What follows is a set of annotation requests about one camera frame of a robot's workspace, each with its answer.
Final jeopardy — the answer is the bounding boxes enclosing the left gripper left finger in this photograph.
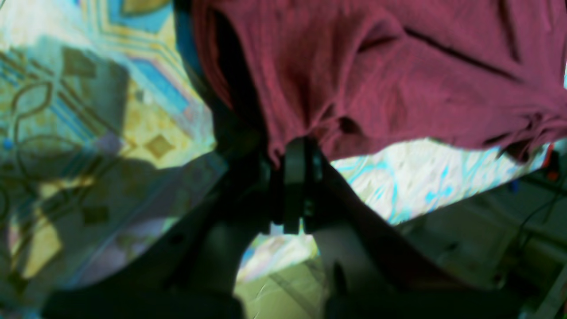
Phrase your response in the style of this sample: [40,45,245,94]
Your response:
[42,139,306,319]

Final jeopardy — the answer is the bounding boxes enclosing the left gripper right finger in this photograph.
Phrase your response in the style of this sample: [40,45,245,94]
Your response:
[304,140,521,319]

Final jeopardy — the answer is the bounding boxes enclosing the dark red t-shirt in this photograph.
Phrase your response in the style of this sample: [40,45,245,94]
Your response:
[191,0,566,165]

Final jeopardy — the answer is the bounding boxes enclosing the patterned tablecloth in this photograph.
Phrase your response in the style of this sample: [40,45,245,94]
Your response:
[1,0,547,319]

